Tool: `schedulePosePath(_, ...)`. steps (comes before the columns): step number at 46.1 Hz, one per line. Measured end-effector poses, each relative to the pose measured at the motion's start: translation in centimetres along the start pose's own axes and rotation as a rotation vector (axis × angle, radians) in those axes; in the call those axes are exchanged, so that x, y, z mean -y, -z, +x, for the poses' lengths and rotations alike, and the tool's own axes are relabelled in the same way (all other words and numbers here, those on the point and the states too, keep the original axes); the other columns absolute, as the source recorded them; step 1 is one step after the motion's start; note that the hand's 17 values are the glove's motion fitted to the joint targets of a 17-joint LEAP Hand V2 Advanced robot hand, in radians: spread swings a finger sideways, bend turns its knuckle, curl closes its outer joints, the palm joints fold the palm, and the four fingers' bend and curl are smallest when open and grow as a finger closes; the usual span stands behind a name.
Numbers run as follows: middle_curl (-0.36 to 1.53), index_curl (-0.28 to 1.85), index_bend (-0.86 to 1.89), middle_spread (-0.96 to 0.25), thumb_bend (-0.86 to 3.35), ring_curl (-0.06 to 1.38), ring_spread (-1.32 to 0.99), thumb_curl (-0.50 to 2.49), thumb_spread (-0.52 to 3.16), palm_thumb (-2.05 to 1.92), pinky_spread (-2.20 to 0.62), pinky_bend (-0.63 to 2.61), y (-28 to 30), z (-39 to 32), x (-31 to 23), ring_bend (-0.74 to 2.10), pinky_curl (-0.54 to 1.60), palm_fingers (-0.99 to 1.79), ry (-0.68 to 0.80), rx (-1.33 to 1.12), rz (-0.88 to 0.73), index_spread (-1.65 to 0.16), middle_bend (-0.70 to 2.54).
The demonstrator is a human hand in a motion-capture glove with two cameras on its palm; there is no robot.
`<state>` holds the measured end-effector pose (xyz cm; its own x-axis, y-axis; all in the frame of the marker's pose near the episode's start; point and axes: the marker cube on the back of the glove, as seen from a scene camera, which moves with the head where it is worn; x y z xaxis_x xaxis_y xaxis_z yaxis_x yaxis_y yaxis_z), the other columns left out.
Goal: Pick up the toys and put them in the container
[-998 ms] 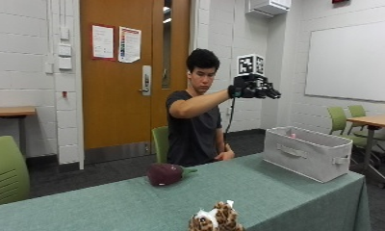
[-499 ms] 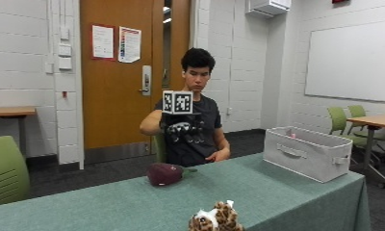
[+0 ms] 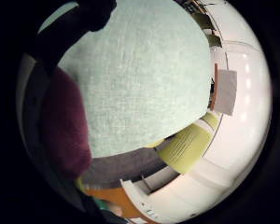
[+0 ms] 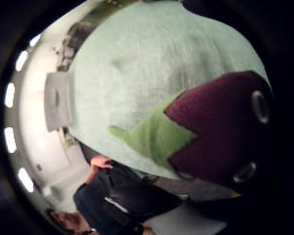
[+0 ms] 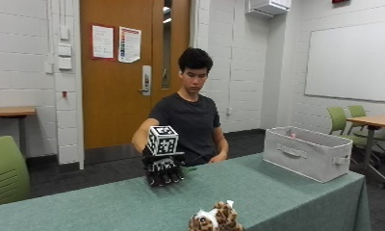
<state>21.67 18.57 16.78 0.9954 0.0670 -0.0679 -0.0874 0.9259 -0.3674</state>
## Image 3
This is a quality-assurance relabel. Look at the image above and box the pale green fabric cushion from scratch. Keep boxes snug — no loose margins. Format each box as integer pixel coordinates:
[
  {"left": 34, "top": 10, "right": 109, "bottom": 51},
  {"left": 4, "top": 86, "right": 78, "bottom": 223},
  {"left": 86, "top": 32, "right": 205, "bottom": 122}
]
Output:
[{"left": 37, "top": 0, "right": 213, "bottom": 159}]

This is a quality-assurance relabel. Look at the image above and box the grey upholstered sofa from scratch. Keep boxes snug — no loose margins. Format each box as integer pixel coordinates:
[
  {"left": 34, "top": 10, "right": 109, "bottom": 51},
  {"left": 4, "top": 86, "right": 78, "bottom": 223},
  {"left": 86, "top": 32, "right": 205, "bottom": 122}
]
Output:
[{"left": 80, "top": 147, "right": 170, "bottom": 189}]

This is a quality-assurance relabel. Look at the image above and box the white board with orange edge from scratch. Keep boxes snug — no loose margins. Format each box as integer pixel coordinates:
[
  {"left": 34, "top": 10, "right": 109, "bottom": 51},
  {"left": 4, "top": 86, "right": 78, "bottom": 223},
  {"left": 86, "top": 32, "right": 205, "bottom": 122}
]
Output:
[{"left": 210, "top": 63, "right": 239, "bottom": 117}]

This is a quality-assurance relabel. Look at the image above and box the orange cabinet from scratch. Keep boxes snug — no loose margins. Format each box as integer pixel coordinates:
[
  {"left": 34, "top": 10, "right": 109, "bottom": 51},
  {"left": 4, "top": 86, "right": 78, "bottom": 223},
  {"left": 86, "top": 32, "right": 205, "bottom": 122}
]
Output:
[{"left": 83, "top": 186, "right": 157, "bottom": 224}]

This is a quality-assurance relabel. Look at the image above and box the white counter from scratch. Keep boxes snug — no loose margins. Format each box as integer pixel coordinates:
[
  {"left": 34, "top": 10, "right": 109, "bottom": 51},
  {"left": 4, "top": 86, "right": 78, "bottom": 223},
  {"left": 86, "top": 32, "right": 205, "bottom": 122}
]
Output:
[{"left": 120, "top": 164, "right": 209, "bottom": 224}]

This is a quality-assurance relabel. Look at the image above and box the dark wall shelf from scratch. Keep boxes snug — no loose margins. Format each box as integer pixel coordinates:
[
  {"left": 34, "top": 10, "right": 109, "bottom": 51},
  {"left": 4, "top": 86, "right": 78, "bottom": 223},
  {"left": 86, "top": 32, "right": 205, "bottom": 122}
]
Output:
[{"left": 180, "top": 0, "right": 224, "bottom": 49}]

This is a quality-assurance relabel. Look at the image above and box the large yellow-green wall panel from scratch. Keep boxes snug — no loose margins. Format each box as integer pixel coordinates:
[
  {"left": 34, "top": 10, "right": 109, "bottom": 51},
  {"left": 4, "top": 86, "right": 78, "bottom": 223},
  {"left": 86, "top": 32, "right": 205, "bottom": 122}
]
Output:
[{"left": 156, "top": 122, "right": 215, "bottom": 175}]

